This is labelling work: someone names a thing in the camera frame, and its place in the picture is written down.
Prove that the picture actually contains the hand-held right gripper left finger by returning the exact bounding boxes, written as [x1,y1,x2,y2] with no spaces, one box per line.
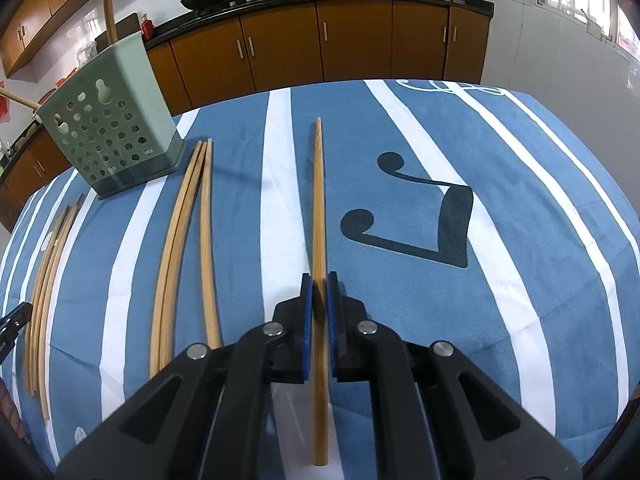
[55,272,315,480]

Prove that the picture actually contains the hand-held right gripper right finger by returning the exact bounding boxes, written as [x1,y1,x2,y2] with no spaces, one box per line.
[326,271,583,480]

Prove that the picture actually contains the wooden chopstick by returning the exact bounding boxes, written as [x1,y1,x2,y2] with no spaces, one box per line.
[0,87,42,111]
[157,140,209,375]
[29,201,77,397]
[149,141,204,377]
[311,117,332,467]
[200,138,222,350]
[24,204,68,395]
[38,193,86,422]
[33,196,82,397]
[101,0,119,45]

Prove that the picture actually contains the green perforated utensil holder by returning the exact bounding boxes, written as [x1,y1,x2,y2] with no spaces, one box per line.
[36,32,187,201]

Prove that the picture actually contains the blue striped tablecloth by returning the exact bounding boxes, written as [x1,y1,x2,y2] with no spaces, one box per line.
[0,79,640,480]

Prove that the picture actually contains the wooden base cabinets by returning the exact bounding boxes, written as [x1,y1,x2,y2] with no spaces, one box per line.
[0,0,496,233]

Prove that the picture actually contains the dark cutting board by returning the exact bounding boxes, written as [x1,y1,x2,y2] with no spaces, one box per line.
[94,12,146,53]

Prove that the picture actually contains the gas stove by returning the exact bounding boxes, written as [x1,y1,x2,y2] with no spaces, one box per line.
[200,0,286,11]

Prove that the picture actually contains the wooden wall cabinets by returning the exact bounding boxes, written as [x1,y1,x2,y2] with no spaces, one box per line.
[0,0,128,78]

